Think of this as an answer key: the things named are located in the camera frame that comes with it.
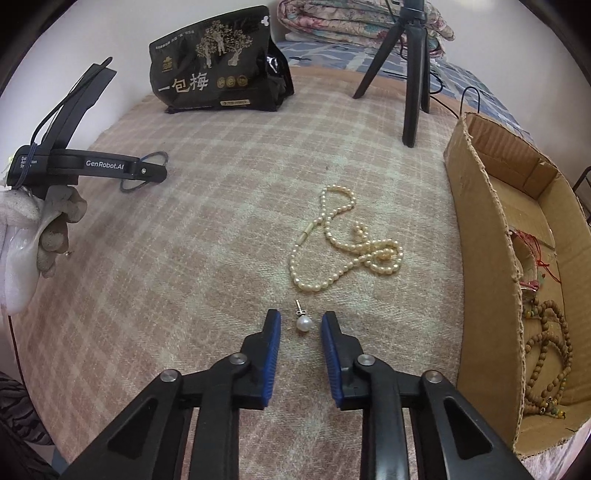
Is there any dark bangle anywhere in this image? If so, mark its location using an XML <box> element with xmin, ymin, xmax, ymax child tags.
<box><xmin>121</xmin><ymin>151</ymin><xmax>169</xmax><ymax>192</ymax></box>

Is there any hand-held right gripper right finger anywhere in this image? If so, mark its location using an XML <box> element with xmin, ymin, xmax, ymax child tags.
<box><xmin>321</xmin><ymin>311</ymin><xmax>536</xmax><ymax>480</ymax></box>

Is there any person's patterned clothing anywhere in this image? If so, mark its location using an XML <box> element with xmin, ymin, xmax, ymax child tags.
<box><xmin>0</xmin><ymin>369</ymin><xmax>61</xmax><ymax>480</ymax></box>

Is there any pearl necklace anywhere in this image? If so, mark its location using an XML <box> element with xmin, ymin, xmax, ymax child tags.
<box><xmin>288</xmin><ymin>185</ymin><xmax>404</xmax><ymax>293</ymax></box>

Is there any green pendant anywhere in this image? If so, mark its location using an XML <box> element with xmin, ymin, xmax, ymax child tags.
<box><xmin>510</xmin><ymin>231</ymin><xmax>561</xmax><ymax>296</ymax></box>

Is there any cardboard box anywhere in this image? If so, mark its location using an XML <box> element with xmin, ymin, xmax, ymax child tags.
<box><xmin>444</xmin><ymin>112</ymin><xmax>591</xmax><ymax>457</ymax></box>

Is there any long brown bead necklace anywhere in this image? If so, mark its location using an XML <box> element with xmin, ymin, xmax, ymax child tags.
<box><xmin>524</xmin><ymin>323</ymin><xmax>573</xmax><ymax>418</ymax></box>

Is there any black cable with switch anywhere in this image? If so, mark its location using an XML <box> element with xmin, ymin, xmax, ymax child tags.
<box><xmin>429</xmin><ymin>44</ymin><xmax>490</xmax><ymax>123</ymax></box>

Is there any brown bead bracelet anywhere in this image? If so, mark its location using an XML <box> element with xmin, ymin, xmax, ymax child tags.
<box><xmin>529</xmin><ymin>300</ymin><xmax>566</xmax><ymax>344</ymax></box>

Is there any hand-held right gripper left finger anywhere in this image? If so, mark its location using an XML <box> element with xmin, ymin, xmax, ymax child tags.
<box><xmin>60</xmin><ymin>309</ymin><xmax>282</xmax><ymax>480</ymax></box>

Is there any black tripod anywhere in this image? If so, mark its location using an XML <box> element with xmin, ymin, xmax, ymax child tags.
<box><xmin>353</xmin><ymin>0</ymin><xmax>432</xmax><ymax>148</ymax></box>

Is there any folded floral quilt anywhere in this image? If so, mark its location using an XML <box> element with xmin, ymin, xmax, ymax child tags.
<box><xmin>277</xmin><ymin>0</ymin><xmax>455</xmax><ymax>56</ymax></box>

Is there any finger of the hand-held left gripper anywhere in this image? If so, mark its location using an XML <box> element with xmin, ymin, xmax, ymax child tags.
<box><xmin>50</xmin><ymin>148</ymin><xmax>168</xmax><ymax>183</ymax></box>
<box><xmin>30</xmin><ymin>56</ymin><xmax>117</xmax><ymax>151</ymax></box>

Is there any black printed snack bag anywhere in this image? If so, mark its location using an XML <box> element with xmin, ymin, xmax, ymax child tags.
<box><xmin>148</xmin><ymin>6</ymin><xmax>295</xmax><ymax>114</ymax></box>

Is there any pearl earring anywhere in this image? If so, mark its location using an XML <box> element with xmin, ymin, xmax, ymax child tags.
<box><xmin>294</xmin><ymin>299</ymin><xmax>314</xmax><ymax>332</ymax></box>

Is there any person's left forearm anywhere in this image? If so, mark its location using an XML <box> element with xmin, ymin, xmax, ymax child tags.
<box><xmin>0</xmin><ymin>222</ymin><xmax>40</xmax><ymax>315</ymax></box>

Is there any person's left hand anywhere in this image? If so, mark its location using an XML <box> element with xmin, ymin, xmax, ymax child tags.
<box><xmin>0</xmin><ymin>185</ymin><xmax>88</xmax><ymax>278</ymax></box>

